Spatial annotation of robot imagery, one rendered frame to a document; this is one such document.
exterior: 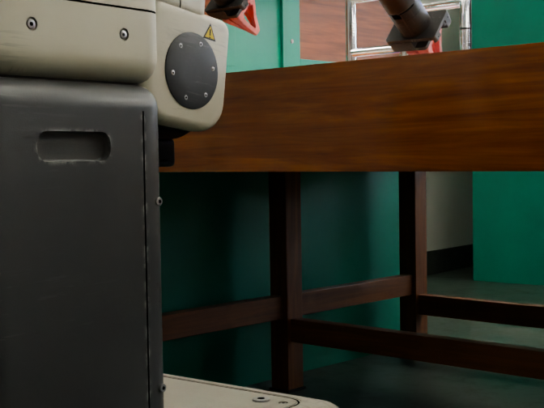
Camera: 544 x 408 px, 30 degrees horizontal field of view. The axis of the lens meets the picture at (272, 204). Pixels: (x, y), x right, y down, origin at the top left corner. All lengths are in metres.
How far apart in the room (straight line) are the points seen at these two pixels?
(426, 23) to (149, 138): 0.78
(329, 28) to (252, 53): 0.33
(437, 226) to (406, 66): 3.66
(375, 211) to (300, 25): 0.64
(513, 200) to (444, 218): 0.59
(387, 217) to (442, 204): 2.17
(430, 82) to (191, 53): 0.42
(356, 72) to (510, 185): 3.21
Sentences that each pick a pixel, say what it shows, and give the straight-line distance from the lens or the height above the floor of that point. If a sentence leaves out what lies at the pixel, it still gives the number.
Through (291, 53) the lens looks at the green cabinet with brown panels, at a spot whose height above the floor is 0.89.
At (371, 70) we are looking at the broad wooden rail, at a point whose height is 0.75.
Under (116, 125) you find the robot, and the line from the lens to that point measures 1.07.
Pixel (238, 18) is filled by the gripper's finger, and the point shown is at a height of 0.87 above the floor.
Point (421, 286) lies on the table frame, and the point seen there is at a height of 0.21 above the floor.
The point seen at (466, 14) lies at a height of 0.93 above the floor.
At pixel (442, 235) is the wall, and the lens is 5.32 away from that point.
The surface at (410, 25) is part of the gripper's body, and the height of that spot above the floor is 0.82.
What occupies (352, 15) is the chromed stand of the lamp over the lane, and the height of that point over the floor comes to 0.92.
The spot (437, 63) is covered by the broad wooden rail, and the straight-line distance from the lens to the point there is 1.61.
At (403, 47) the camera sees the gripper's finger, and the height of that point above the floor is 0.79.
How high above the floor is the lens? 0.61
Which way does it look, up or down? 3 degrees down
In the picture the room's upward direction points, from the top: 1 degrees counter-clockwise
